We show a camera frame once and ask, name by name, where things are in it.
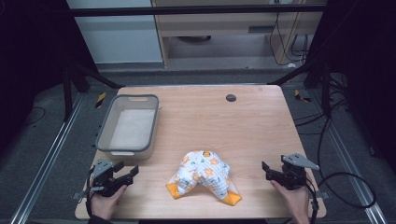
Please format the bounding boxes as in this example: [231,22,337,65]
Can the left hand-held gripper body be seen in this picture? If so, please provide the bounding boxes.
[89,158,128,198]

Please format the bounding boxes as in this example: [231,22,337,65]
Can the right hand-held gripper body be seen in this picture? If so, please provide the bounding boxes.
[274,152,320,191]

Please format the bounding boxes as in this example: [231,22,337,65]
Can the grey rimmed plastic bin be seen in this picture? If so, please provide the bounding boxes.
[94,93,161,161]

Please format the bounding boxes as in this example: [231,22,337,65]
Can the white orange printed baby pants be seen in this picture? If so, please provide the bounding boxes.
[165,149,243,207]

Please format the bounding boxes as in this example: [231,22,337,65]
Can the person's left hand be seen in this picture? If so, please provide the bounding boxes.
[90,184,128,221]

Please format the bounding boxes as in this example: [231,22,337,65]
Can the person's right hand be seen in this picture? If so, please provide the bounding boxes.
[269,179,312,224]

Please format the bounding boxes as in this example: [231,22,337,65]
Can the yellow black striped tape marker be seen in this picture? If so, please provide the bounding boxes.
[94,91,107,109]
[293,89,312,104]

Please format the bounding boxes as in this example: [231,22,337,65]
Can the white cabinet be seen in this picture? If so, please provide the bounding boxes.
[65,0,164,65]

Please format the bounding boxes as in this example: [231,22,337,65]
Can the light wooden desk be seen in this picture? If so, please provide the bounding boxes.
[151,0,325,68]

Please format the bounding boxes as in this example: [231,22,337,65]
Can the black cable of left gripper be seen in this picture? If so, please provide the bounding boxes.
[84,166,96,219]

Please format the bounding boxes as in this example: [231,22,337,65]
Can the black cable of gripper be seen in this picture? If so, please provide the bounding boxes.
[306,115,377,224]
[84,166,96,219]

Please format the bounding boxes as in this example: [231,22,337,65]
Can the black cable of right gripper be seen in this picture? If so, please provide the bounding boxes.
[306,115,377,224]

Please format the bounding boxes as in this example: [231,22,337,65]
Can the aluminium floor rail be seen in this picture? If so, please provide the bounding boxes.
[8,92,87,224]
[306,90,389,224]

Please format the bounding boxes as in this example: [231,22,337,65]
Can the black metal frame stand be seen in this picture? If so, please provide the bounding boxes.
[268,60,332,118]
[60,59,125,123]

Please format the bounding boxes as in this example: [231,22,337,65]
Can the thin black floor cable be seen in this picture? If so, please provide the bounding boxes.
[21,105,47,127]

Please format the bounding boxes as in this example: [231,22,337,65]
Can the black hanging cables under desk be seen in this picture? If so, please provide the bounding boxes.
[268,11,311,67]

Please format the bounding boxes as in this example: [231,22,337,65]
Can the black horizontal frame bar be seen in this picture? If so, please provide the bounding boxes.
[68,4,328,18]

